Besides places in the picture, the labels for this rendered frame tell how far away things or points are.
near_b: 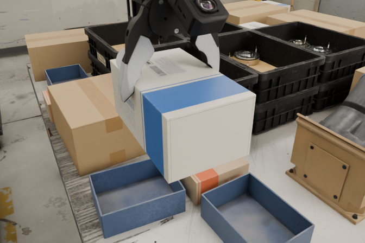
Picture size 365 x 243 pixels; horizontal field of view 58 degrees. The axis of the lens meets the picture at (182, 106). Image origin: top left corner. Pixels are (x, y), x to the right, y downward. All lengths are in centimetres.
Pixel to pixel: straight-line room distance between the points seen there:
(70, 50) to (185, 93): 123
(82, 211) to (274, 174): 52
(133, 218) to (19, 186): 143
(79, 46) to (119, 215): 99
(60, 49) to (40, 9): 270
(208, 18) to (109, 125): 62
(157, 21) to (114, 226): 51
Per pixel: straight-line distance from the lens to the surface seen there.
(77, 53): 160
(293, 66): 109
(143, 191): 89
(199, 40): 45
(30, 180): 218
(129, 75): 42
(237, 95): 40
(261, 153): 105
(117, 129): 93
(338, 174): 87
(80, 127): 89
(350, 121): 89
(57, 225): 186
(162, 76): 45
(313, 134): 88
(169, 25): 41
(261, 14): 193
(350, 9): 456
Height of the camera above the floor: 131
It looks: 29 degrees down
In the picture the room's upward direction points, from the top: straight up
